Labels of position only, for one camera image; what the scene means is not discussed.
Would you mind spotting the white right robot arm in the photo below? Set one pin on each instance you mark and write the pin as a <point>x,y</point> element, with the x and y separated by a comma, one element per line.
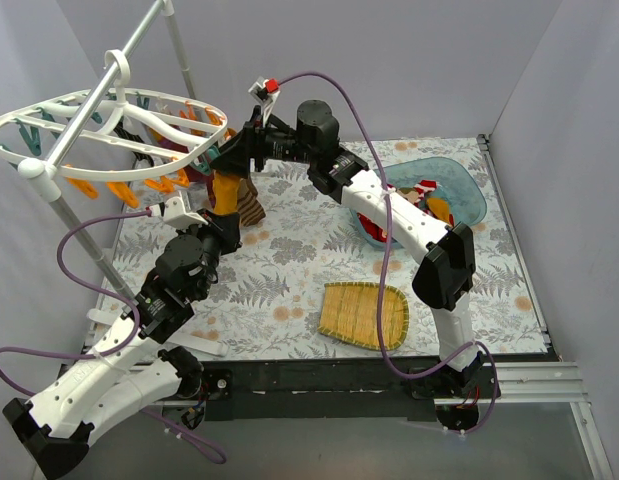
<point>444,254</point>

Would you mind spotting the red white striped sock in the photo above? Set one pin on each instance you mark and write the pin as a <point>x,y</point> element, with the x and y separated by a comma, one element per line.
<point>424,188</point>

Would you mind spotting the woven bamboo tray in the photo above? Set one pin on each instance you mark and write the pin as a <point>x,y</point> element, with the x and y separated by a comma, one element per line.
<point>349,314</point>

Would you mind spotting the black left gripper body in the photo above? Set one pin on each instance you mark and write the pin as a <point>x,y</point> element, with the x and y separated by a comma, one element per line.
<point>224,228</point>

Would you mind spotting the red white patterned sock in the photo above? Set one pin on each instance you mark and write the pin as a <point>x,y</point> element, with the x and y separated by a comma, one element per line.
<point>373,233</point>

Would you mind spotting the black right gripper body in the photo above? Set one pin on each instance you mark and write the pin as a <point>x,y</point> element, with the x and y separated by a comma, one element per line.
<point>257,143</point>

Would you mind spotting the blue transparent plastic basin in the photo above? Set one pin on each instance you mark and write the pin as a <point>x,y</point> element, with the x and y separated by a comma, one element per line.
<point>455,186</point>

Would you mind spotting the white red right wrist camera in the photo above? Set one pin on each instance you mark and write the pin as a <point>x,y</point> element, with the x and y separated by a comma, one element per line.
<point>265,92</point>

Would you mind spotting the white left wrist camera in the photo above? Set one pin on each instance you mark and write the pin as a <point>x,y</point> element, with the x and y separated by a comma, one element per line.
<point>176,212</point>

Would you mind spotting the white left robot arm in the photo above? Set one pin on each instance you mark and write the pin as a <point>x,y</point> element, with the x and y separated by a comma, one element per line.
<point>129,367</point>

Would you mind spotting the purple striped sock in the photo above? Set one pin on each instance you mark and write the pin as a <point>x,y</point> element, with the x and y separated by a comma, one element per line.
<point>198,171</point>

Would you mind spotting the brown cream striped sock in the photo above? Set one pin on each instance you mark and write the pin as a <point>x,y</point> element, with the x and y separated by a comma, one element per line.
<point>249,208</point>

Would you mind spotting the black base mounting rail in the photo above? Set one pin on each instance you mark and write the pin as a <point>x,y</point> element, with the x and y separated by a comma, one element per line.
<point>327,388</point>

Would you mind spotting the brown olive sock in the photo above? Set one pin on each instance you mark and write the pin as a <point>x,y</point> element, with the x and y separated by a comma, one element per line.
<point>412,195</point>

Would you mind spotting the white drying rack stand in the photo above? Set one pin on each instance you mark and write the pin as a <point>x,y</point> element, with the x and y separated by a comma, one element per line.
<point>99,112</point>

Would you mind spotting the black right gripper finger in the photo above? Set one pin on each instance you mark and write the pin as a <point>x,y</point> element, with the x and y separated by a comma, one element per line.
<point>235,155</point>
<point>256,130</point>

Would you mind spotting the white round clip hanger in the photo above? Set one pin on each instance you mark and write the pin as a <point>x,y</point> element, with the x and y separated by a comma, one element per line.
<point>183,114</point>

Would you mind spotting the mustard yellow sock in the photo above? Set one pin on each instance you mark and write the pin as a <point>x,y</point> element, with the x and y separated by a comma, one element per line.
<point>225,189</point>

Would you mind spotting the floral patterned table mat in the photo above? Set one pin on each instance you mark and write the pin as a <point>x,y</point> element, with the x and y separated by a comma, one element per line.
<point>268,300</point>

